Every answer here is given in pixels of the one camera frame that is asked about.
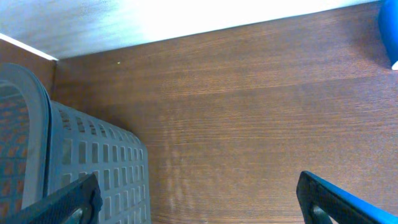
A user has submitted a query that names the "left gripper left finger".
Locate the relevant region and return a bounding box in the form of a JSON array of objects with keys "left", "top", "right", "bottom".
[{"left": 1, "top": 174, "right": 103, "bottom": 224}]

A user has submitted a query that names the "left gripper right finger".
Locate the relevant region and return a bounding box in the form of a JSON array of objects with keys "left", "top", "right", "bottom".
[{"left": 296, "top": 171, "right": 397, "bottom": 224}]

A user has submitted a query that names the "white barcode scanner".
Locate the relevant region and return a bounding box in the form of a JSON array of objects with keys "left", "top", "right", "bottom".
[{"left": 378, "top": 0, "right": 397, "bottom": 70}]

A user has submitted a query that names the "grey plastic mesh basket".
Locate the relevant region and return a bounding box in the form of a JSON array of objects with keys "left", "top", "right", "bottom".
[{"left": 1, "top": 63, "right": 150, "bottom": 223}]

